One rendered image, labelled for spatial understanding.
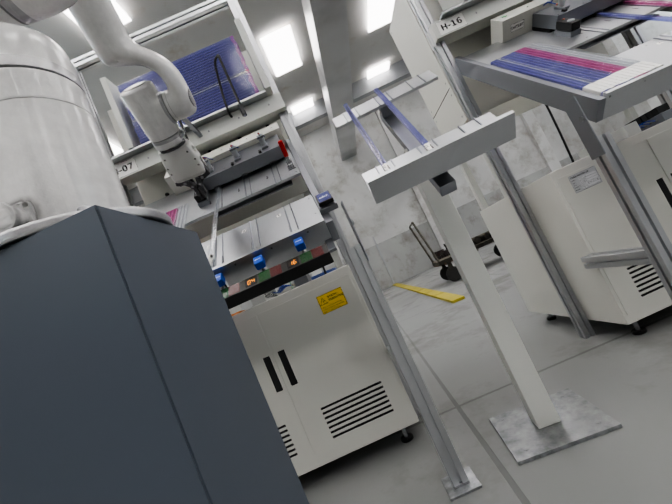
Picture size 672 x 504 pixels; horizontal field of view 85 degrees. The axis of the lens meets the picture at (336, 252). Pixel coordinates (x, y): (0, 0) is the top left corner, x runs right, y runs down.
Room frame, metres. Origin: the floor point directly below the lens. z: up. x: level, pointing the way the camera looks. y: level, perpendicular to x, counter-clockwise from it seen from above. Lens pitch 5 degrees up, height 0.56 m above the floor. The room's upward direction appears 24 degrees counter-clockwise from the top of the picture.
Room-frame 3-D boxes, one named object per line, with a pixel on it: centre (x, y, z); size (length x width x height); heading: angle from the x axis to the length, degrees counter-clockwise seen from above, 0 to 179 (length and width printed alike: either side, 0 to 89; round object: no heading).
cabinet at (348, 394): (1.55, 0.33, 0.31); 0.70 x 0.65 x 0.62; 91
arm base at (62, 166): (0.38, 0.25, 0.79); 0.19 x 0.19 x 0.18
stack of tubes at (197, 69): (1.43, 0.27, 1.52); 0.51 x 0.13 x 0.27; 91
